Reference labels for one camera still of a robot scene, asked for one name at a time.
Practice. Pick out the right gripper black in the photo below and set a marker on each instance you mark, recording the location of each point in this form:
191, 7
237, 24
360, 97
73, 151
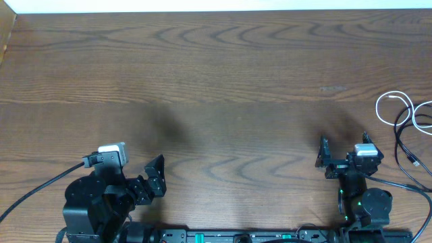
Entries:
325, 156

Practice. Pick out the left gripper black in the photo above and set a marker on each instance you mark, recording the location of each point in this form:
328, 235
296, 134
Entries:
145, 186

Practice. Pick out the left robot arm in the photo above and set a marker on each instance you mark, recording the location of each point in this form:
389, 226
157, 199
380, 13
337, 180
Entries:
98, 205

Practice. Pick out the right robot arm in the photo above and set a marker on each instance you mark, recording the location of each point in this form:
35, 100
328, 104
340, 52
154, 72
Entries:
366, 210

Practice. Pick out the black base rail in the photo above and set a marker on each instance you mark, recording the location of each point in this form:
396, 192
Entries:
256, 236

